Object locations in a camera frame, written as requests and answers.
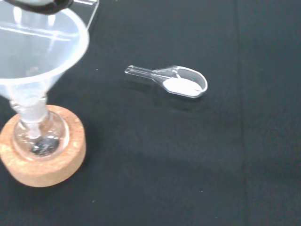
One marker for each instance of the translucent plastic funnel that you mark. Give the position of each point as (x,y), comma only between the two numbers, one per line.
(40,54)

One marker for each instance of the clear round-bottom flask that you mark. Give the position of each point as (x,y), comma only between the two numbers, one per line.
(44,139)

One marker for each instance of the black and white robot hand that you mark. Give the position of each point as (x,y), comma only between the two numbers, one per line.
(42,6)

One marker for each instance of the black cloth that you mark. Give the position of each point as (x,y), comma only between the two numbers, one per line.
(188,153)

